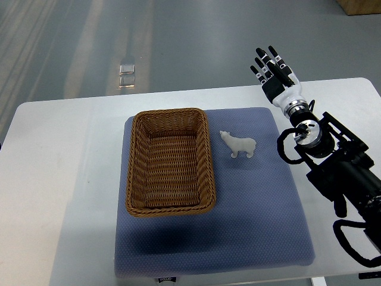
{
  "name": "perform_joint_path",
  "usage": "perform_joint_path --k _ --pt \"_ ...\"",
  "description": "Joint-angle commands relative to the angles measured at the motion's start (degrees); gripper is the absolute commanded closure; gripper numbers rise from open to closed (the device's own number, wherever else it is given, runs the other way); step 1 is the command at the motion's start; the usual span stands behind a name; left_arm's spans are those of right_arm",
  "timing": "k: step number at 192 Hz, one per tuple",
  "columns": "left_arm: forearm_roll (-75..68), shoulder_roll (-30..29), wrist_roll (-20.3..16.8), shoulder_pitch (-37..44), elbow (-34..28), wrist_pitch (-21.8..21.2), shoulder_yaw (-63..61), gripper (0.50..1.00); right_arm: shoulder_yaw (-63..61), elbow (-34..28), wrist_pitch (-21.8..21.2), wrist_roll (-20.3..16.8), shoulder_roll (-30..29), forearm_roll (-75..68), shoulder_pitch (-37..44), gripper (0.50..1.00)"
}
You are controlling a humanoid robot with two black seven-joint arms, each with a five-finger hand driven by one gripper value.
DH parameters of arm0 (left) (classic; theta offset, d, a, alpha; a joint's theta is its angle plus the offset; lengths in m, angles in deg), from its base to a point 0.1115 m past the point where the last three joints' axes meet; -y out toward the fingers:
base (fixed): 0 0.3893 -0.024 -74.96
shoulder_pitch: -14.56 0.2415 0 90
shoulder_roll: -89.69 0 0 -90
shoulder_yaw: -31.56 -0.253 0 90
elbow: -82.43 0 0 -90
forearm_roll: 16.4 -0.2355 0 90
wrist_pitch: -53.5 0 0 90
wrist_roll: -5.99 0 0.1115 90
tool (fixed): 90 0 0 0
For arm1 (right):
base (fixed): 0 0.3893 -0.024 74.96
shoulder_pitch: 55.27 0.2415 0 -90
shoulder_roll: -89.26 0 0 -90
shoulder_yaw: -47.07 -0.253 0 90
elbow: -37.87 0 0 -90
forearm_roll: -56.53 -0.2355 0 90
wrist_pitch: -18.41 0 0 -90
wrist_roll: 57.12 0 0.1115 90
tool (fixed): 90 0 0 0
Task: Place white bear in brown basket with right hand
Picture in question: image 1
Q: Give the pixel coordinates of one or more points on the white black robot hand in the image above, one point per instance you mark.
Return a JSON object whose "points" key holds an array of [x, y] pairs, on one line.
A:
{"points": [[279, 83]]}

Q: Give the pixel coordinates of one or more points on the white bear figurine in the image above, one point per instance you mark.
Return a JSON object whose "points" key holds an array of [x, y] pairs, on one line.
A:
{"points": [[237, 145]]}

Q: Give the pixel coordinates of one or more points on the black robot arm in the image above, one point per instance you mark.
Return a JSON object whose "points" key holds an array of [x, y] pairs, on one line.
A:
{"points": [[339, 170]]}

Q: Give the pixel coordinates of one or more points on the brown wicker basket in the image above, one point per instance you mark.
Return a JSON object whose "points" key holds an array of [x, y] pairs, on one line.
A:
{"points": [[170, 170]]}

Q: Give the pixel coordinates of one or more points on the wooden box corner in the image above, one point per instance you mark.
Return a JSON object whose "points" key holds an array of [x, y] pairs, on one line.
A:
{"points": [[360, 7]]}

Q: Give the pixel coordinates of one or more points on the blue-grey cushion mat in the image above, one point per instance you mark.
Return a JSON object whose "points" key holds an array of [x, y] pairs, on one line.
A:
{"points": [[257, 221]]}

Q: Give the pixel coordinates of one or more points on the white table leg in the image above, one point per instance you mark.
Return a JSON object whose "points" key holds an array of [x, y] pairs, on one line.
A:
{"points": [[318, 281]]}

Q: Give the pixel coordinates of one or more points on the black control box under table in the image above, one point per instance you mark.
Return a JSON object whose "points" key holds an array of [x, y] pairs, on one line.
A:
{"points": [[370, 275]]}

